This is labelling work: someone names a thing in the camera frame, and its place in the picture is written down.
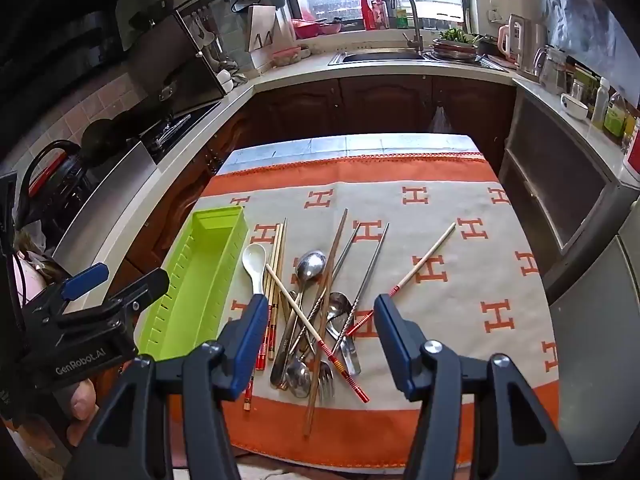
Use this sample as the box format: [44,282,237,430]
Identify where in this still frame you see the red label jar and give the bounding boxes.
[620,145,640,183]

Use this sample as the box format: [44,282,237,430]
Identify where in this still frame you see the glass pitcher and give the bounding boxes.
[535,45,568,95]

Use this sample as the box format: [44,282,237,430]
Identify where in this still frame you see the hanging utensil rack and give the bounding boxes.
[172,0,231,76]

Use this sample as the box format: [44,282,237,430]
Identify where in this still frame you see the steel kitchen sink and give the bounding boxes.
[327,50,431,66]

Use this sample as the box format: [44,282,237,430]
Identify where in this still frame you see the black range hood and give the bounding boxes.
[0,0,166,131]

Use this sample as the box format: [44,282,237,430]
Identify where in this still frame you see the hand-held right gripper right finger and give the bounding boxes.
[372,294,581,480]

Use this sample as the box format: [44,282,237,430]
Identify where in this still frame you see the steel kitchen faucet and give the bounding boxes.
[390,0,425,53]

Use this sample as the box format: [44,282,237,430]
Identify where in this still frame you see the green label bottle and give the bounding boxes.
[602,92,628,141]

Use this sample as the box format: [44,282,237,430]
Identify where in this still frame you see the metal chopstick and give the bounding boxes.
[292,221,361,357]
[331,222,390,357]

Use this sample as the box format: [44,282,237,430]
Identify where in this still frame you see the pink basin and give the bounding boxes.
[292,17,321,40]

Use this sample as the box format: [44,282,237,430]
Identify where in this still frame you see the pale cutting board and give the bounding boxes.
[247,4,278,53]

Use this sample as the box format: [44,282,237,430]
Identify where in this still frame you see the dark glass panel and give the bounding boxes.
[127,7,228,121]

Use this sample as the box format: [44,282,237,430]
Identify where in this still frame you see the gas stove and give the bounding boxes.
[140,105,221,161]

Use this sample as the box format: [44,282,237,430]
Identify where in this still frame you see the white ceramic spoon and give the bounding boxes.
[242,243,267,297]

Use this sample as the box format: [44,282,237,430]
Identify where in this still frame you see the colander of green vegetables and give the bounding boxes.
[432,27,481,61]

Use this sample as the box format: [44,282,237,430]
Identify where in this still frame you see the white bowl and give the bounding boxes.
[560,92,590,121]

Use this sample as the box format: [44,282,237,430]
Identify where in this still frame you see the black wok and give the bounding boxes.
[82,105,166,161]

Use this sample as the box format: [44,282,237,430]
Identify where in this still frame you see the pale blue table cover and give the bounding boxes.
[215,133,488,176]

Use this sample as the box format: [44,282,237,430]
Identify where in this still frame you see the person's left hand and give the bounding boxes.
[65,378,101,448]

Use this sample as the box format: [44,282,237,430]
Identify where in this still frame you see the grey storage cabinet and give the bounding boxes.
[497,80,640,301]

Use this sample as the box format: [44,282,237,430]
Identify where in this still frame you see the orange printed blanket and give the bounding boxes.
[165,152,561,471]

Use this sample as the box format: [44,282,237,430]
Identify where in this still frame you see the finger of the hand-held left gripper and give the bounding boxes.
[54,268,171,332]
[59,263,110,302]

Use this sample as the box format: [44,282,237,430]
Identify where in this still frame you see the pale chopstick red striped end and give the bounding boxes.
[346,222,457,338]
[265,263,370,404]

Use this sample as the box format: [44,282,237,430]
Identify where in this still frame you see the silver foil wall sheet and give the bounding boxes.
[537,0,640,101]

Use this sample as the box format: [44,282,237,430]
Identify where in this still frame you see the metal fork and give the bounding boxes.
[300,300,337,405]

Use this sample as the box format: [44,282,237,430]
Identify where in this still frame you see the stainless steel board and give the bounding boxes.
[55,142,156,261]

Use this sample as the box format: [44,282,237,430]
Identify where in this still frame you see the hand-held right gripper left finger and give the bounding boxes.
[62,294,271,480]

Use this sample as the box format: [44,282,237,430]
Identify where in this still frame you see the steel kettle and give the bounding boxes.
[527,22,551,76]

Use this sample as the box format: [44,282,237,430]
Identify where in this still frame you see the green plastic utensil tray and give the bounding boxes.
[136,205,249,362]

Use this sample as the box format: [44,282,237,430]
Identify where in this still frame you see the clear plastic bottle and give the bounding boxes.
[591,77,611,131]

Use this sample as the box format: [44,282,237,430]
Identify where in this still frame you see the wooden kitchen cabinets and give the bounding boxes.
[95,76,517,406]

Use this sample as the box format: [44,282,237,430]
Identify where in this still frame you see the large metal spoon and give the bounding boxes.
[270,250,329,389]

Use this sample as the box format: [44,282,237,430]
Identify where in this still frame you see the pink appliance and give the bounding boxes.
[14,247,68,306]

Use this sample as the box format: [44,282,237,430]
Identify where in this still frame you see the white plastic bag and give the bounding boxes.
[429,106,453,134]

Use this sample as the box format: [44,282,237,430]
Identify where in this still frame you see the grey refrigerator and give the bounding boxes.
[547,220,640,466]

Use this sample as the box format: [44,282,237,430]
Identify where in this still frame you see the brown wooden chopstick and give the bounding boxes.
[304,208,348,437]

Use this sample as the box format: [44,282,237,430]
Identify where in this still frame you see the black pressure cooker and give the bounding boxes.
[15,139,96,231]

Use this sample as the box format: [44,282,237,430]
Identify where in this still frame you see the pink white electric kettle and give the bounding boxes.
[497,14,531,68]

